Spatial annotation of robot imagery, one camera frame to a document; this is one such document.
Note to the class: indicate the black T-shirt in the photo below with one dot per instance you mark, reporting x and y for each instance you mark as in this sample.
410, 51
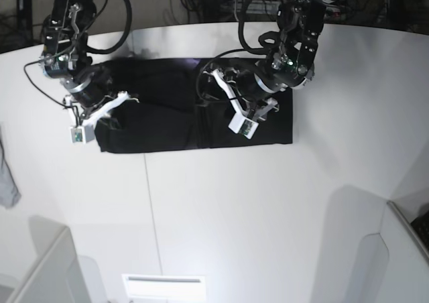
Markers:
167, 115

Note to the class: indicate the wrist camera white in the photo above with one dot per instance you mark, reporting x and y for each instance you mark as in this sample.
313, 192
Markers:
243, 126
82, 134

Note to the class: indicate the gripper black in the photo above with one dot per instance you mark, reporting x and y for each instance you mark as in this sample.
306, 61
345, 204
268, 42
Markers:
91, 88
248, 89

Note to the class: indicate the grey cloth at left edge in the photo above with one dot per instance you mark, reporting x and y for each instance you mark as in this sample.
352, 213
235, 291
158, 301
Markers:
10, 195

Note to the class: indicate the white left bin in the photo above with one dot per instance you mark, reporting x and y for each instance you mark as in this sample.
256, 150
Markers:
55, 276

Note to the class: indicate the white bin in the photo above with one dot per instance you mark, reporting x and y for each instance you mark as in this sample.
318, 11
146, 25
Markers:
391, 265
55, 276

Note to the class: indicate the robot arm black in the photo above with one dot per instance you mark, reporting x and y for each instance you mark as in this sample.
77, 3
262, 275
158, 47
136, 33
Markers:
286, 55
66, 55

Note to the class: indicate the white right bin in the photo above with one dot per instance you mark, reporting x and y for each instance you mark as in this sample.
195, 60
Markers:
391, 265

